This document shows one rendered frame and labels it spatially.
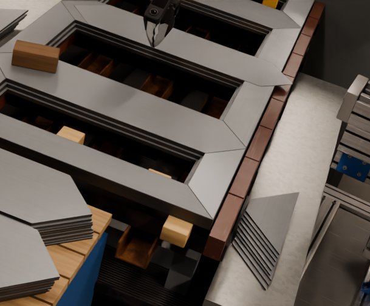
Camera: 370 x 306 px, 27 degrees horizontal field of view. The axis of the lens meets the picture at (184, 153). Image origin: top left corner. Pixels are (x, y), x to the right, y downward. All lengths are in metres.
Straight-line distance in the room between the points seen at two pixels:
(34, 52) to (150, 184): 0.54
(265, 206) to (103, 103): 0.51
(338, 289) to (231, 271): 0.88
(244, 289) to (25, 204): 0.56
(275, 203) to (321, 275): 0.70
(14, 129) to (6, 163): 0.14
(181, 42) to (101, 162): 0.74
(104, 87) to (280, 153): 0.60
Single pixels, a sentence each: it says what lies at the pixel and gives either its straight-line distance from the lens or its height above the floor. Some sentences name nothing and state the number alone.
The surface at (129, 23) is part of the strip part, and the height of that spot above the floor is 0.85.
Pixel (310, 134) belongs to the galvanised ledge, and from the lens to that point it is 2.50.
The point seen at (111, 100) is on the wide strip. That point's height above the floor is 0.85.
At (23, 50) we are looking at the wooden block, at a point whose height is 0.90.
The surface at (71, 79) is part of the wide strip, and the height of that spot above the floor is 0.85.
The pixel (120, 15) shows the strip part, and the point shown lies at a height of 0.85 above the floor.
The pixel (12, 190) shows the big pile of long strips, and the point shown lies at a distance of 1.68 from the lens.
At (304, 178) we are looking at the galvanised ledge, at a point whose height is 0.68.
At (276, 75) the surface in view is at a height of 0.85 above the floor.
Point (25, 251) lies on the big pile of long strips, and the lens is 1.54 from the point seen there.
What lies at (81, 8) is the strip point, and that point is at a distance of 2.50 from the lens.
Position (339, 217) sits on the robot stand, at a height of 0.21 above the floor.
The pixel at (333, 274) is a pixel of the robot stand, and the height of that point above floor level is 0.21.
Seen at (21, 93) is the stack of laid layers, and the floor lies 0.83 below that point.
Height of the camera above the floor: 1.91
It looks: 34 degrees down
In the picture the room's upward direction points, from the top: 16 degrees clockwise
